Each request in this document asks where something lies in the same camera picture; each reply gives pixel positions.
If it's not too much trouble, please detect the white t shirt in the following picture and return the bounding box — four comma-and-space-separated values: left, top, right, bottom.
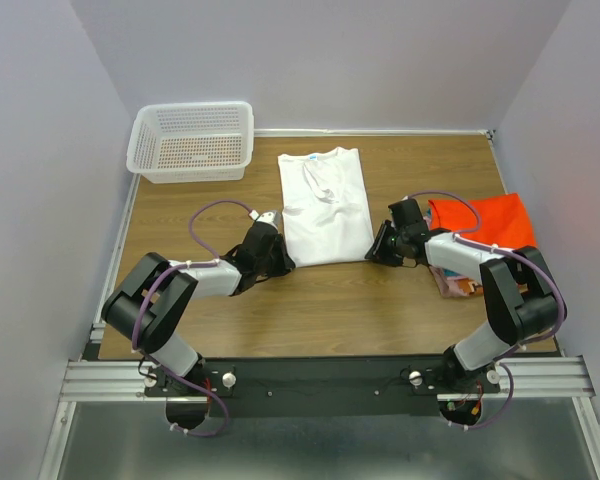
278, 147, 374, 268

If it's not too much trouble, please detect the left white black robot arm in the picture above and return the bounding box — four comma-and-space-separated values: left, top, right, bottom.
101, 211, 295, 395

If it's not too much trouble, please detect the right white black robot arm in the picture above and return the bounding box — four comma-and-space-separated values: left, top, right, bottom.
365, 196, 567, 392

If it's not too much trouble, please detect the folded pink printed t shirt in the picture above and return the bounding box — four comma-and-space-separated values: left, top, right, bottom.
422, 212, 485, 300

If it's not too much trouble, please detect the folded orange t shirt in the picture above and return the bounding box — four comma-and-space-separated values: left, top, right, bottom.
428, 193, 537, 249

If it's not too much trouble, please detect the white plastic perforated basket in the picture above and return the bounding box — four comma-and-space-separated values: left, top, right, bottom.
126, 101, 254, 184

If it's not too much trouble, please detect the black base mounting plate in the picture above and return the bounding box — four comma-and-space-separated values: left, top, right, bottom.
144, 353, 501, 420

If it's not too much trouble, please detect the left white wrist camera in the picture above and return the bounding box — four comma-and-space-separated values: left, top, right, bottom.
249, 210, 282, 230

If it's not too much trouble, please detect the aluminium back frame rail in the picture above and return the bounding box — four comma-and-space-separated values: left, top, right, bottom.
254, 128, 495, 140

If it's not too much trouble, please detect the aluminium frame rail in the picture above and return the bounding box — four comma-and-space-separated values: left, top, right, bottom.
60, 356, 595, 402
80, 175, 140, 361
254, 128, 495, 140

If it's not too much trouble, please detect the aluminium left frame rail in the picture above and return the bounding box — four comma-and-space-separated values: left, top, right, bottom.
80, 175, 140, 361

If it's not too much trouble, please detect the aluminium front frame rail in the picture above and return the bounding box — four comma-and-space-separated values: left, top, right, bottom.
60, 356, 595, 402

